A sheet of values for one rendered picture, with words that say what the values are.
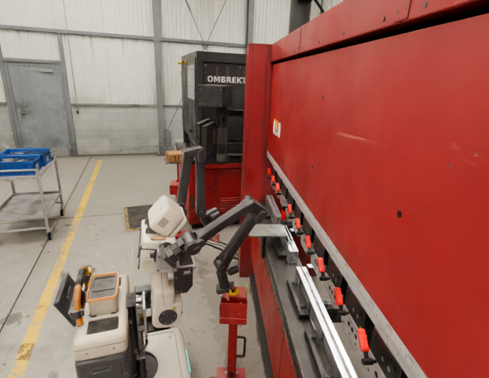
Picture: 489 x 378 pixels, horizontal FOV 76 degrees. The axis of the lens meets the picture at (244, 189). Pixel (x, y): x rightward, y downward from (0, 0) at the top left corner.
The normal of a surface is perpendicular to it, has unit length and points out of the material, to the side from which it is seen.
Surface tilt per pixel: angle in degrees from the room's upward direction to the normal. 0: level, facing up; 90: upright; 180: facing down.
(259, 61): 90
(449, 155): 90
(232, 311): 90
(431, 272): 90
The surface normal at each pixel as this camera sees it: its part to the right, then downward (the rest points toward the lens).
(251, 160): 0.08, 0.33
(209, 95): -0.14, 0.32
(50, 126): 0.32, 0.33
